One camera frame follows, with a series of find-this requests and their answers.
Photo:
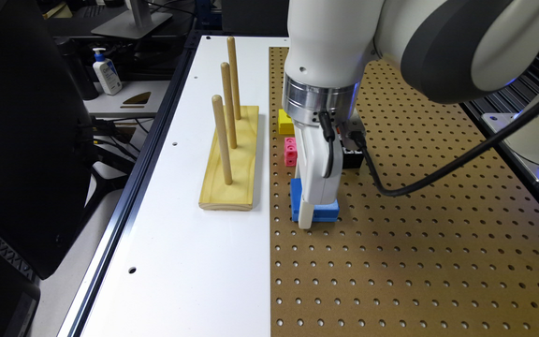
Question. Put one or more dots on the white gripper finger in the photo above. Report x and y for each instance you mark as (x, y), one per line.
(306, 211)

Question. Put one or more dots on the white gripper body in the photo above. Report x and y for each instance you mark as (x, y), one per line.
(319, 164)

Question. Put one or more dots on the blue block with hole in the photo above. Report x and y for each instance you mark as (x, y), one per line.
(321, 213)

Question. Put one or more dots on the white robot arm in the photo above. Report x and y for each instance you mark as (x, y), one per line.
(450, 51)

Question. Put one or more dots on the pink cube block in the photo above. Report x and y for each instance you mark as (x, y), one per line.
(290, 152)

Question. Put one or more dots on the yellow block with hole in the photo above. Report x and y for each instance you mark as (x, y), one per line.
(285, 123)

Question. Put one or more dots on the black cube block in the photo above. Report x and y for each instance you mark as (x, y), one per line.
(352, 159)

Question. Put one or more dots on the wooden peg base board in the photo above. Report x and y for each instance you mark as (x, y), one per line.
(238, 196)

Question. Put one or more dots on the front wooden peg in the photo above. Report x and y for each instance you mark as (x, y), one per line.
(220, 122)

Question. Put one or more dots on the wooden peg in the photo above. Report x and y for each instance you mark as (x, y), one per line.
(220, 122)
(232, 57)
(230, 118)

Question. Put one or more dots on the middle wooden peg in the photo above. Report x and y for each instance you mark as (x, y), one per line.
(230, 118)

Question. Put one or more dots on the rear wooden peg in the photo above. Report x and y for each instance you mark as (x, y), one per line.
(232, 57)

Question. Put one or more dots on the brown pegboard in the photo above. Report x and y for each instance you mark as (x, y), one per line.
(458, 258)

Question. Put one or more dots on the silver monitor stand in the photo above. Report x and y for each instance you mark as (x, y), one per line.
(135, 23)

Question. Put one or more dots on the white lotion pump bottle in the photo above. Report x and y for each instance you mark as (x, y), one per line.
(106, 73)

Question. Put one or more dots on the black cylindrical bottle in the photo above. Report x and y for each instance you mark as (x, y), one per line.
(77, 71)

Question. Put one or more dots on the black office chair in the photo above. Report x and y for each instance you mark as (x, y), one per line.
(52, 175)

